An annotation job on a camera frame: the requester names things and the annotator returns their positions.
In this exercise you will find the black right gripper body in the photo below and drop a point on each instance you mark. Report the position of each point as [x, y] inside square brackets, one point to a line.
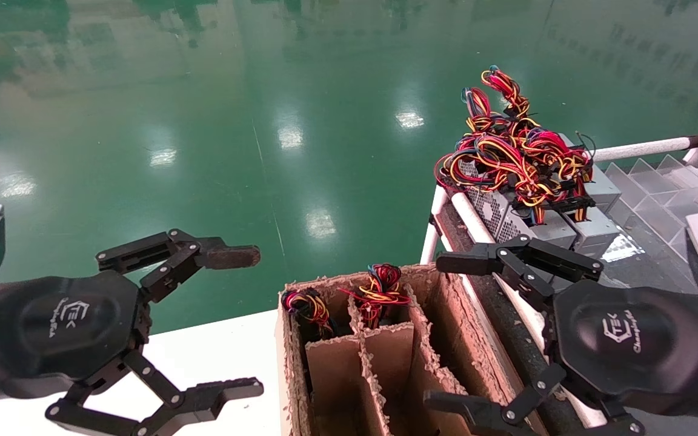
[628, 339]

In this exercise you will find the brown divided cardboard box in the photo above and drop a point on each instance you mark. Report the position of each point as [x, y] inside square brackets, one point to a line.
[337, 375]

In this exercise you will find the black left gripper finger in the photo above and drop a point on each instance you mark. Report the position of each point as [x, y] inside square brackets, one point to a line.
[203, 402]
[231, 256]

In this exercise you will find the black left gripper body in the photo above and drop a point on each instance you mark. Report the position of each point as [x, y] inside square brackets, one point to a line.
[64, 330]

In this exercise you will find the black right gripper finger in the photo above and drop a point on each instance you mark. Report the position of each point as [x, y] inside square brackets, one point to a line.
[506, 257]
[476, 418]

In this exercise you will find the clear acrylic divider tray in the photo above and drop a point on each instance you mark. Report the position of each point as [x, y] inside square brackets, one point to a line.
[658, 200]

